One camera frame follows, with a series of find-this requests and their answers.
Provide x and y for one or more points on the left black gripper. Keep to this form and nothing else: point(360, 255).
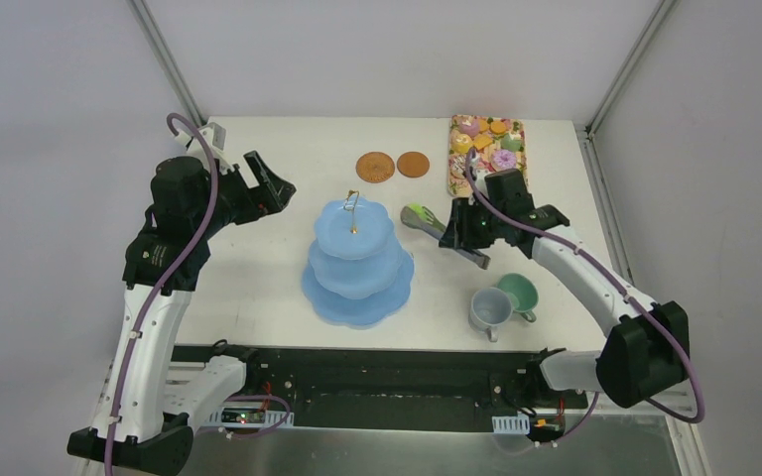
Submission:
point(245, 190)

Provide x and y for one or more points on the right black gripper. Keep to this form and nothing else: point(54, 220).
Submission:
point(471, 227)

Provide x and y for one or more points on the green frosted donut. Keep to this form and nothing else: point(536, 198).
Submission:
point(422, 212)

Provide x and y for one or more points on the white chocolate drizzle donut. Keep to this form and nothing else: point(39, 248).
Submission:
point(460, 165)

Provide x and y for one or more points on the purple sprinkled donut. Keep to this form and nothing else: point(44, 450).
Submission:
point(503, 159)

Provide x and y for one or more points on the yellow frosted donut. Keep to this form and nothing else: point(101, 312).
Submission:
point(461, 143)

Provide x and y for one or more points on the green cupcake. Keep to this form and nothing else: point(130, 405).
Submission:
point(513, 141)

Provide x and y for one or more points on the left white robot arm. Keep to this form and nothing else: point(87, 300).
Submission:
point(140, 424)

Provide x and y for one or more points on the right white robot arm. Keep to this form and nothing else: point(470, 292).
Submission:
point(646, 342)

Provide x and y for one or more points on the green ceramic cup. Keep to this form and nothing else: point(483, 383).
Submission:
point(523, 294)

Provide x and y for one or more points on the grey-blue ceramic mug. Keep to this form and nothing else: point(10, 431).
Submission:
point(489, 309)

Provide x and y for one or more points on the orange square biscuit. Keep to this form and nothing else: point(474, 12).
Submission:
point(482, 141)

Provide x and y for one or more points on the smooth wooden coaster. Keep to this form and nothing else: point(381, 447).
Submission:
point(413, 164)

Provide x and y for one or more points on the floral serving tray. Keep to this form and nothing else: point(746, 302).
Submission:
point(461, 188)

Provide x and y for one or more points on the orange round biscuit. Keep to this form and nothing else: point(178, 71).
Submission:
point(497, 127)

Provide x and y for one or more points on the woven rattan coaster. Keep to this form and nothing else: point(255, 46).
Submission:
point(375, 167)

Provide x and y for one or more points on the blue three-tier cake stand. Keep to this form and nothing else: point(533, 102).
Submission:
point(357, 272)

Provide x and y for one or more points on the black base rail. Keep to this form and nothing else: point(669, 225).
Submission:
point(394, 389)

